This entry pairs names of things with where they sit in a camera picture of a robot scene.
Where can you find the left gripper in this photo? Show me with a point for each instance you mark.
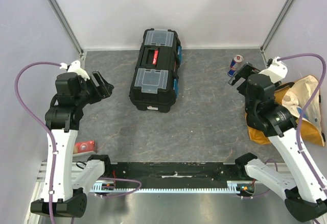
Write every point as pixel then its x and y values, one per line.
pixel 105 88

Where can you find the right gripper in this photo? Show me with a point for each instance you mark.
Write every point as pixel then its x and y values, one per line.
pixel 243 72

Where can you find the black plastic toolbox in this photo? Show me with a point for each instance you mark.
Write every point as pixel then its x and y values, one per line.
pixel 155 81

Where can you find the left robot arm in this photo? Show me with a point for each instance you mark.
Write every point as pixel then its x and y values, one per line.
pixel 61 195

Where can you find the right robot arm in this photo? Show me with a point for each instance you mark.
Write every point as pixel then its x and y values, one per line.
pixel 304 194

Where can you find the red bull can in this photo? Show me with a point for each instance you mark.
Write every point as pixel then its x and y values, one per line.
pixel 235 65

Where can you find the red white small box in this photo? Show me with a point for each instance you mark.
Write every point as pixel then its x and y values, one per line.
pixel 84 147

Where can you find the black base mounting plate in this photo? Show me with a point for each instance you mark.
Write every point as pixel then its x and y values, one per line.
pixel 182 183

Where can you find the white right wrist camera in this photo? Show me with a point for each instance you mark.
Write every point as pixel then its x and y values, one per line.
pixel 276 70

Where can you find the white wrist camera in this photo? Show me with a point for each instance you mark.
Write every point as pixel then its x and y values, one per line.
pixel 76 68
pixel 276 70

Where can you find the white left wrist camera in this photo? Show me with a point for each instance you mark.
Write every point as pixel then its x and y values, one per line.
pixel 76 68

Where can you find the aluminium front frame rail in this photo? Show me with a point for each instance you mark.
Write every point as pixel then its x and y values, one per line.
pixel 160 170

